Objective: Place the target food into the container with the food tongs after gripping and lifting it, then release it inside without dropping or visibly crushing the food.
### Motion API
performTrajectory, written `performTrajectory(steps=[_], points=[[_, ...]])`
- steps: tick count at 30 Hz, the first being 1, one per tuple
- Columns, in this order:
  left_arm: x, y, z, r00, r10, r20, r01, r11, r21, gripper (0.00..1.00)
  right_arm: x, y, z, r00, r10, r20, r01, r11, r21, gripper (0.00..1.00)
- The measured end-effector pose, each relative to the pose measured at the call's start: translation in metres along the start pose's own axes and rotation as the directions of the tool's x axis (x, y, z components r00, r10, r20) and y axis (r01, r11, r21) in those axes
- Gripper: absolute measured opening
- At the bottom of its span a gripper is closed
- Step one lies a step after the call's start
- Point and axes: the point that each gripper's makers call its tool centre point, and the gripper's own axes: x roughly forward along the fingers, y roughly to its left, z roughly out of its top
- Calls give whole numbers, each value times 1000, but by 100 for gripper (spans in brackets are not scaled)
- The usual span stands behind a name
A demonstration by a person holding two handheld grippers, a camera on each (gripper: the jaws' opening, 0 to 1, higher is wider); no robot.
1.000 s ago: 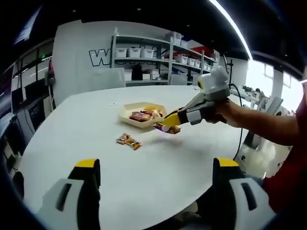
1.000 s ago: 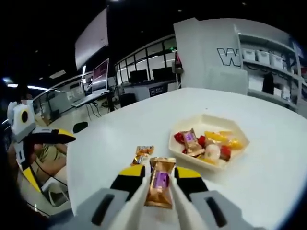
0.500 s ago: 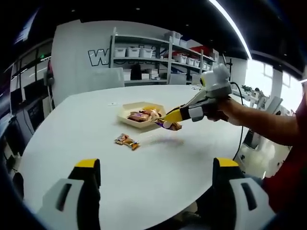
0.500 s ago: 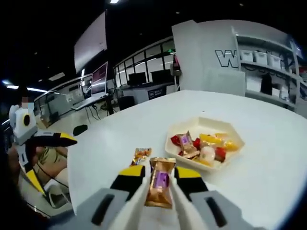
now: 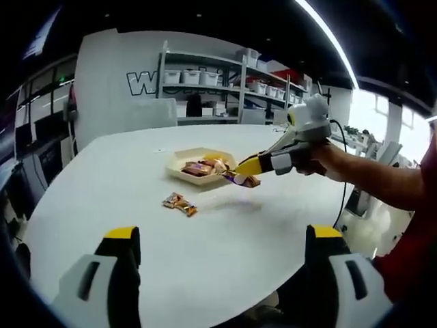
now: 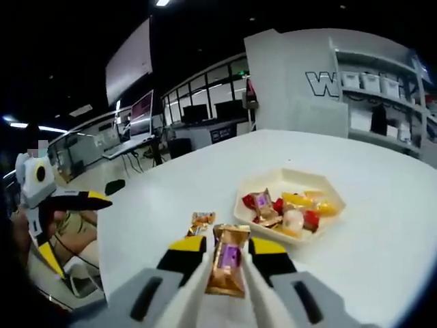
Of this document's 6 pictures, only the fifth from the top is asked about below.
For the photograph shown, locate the person's red shirt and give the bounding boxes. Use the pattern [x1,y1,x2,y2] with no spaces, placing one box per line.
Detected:
[371,119,437,308]

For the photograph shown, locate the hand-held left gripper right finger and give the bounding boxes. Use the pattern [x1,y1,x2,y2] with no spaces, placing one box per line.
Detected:
[305,224,393,328]

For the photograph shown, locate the white chair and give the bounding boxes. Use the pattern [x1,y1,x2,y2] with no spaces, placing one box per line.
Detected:
[242,109,266,126]
[380,140,404,167]
[344,191,382,221]
[154,99,178,128]

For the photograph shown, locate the person's right hand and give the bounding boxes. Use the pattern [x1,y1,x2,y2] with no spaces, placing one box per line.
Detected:
[294,140,338,178]

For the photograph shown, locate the brown packet with purple label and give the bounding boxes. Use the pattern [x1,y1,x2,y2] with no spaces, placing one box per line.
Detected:
[180,160,214,176]
[223,169,262,188]

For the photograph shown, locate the red storage box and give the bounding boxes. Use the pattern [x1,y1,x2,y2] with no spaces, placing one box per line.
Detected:
[272,68,301,83]

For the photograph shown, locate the grey metal shelving rack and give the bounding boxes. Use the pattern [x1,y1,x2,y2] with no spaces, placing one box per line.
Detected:
[158,40,313,126]

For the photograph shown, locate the grey desk counter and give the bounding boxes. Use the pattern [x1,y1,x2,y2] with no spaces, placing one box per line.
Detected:
[20,139,74,192]

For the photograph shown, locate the shiny orange snack packet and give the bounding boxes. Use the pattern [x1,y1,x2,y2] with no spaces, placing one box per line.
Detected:
[162,192,199,217]

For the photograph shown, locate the group of white storage bins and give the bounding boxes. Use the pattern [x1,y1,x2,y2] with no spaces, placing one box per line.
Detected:
[163,47,310,105]

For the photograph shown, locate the beige hexagonal container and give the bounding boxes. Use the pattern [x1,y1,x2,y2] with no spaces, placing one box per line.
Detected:
[165,146,237,187]

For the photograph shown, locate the black backpack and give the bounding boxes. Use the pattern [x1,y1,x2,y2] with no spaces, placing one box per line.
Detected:
[186,94,202,117]

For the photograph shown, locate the white cartons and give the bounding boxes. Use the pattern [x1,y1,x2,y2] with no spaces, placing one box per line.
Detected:
[201,99,228,117]

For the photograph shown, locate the black cable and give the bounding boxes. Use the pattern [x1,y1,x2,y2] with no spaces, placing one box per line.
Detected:
[328,118,350,234]

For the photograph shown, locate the black monitor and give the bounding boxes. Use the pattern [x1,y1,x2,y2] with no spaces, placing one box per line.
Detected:
[33,114,68,141]

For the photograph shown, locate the long curved ceiling light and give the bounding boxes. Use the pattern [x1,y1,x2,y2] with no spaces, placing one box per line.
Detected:
[295,0,359,90]

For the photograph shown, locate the black stand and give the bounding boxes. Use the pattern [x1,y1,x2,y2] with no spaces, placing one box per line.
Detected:
[315,80,333,102]

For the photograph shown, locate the large white hanging screen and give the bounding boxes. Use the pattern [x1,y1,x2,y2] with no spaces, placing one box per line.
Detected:
[22,6,62,59]

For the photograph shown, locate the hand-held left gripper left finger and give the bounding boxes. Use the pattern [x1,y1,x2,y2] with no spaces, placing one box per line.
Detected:
[51,225,141,328]

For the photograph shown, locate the red hanging bag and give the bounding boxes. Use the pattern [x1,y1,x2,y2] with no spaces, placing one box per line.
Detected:
[66,85,78,122]

